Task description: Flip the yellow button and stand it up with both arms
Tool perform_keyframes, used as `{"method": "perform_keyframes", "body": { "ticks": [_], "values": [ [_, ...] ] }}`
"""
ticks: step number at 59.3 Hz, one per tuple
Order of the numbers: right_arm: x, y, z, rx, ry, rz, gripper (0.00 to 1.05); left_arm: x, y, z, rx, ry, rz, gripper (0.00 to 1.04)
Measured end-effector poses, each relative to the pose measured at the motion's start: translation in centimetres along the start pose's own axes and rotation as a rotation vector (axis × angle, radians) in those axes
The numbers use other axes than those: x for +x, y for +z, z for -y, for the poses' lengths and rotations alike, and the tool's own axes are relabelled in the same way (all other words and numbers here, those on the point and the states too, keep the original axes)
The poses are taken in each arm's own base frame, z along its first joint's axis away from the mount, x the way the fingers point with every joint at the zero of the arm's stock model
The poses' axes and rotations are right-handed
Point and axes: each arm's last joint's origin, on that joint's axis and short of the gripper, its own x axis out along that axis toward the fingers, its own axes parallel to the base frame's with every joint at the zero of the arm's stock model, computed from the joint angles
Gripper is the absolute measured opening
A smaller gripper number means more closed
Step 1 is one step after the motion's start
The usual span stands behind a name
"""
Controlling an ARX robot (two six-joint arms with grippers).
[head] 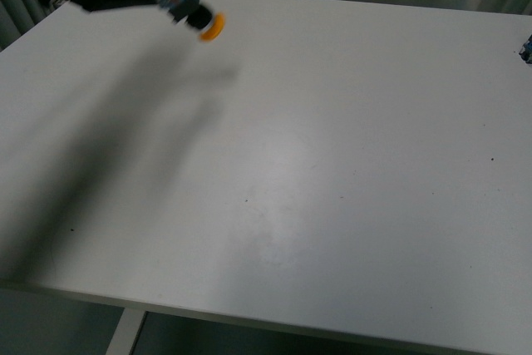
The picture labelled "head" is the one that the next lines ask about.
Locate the push button switch at edge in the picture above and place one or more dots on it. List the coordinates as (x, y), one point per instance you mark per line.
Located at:
(526, 51)

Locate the white table leg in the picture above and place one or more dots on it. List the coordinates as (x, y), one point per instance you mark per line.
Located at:
(127, 332)

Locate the yellow push button switch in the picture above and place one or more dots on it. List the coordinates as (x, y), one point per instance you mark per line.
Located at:
(197, 16)

